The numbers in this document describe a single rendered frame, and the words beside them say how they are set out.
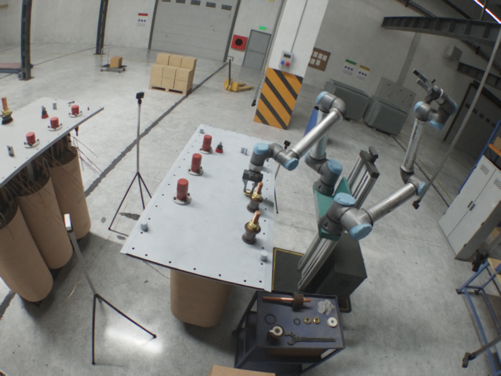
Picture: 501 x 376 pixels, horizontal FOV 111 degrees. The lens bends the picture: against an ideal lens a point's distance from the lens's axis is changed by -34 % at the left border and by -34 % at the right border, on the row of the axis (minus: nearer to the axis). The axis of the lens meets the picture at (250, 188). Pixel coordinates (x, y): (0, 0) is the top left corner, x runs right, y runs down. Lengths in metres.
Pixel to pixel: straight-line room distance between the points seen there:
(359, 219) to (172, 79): 6.93
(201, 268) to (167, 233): 0.28
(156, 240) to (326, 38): 14.25
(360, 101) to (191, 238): 9.29
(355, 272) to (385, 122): 8.99
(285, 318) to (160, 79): 7.23
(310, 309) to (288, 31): 5.75
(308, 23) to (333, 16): 8.61
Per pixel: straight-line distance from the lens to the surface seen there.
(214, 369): 1.55
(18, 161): 1.86
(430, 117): 1.75
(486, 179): 5.72
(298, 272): 2.83
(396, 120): 11.12
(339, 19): 15.10
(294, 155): 1.59
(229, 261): 1.34
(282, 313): 1.84
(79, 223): 2.89
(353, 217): 1.71
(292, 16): 6.44
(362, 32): 15.44
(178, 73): 7.77
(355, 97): 10.17
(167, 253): 1.33
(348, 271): 2.39
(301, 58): 6.48
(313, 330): 1.87
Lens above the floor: 2.42
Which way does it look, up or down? 35 degrees down
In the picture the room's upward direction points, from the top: 17 degrees clockwise
